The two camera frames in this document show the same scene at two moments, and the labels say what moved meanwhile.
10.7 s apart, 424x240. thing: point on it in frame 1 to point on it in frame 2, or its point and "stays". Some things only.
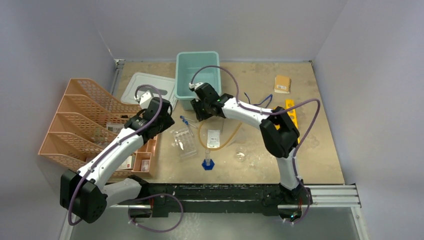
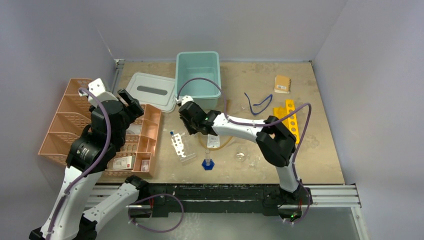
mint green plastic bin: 187,64 stays
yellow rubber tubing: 212,149 stays
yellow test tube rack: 289,103 stays
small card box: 145,165 stays
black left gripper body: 165,123 to 132,111
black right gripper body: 201,109 to 191,126
